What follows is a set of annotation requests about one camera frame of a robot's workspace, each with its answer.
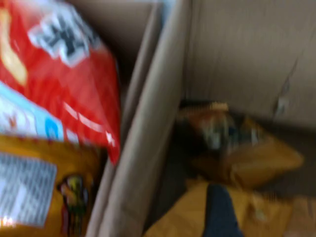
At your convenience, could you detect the red fries snack bag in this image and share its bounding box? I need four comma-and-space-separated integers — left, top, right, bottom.
0, 0, 121, 166

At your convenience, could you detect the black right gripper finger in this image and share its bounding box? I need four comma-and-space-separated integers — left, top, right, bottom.
205, 184, 245, 237

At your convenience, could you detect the small black orange snack packet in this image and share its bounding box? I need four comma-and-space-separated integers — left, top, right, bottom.
177, 101, 245, 158

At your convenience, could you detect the orange cracker packet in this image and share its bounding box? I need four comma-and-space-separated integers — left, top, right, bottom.
143, 180, 297, 237

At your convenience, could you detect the small yellow snack packet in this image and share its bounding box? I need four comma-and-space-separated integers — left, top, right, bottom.
192, 116, 304, 191

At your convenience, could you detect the orange yellow chip bag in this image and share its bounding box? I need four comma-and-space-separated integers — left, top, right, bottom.
0, 134, 104, 237

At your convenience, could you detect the large brown cardboard box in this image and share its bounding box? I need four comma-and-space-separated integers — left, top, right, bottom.
85, 0, 316, 237

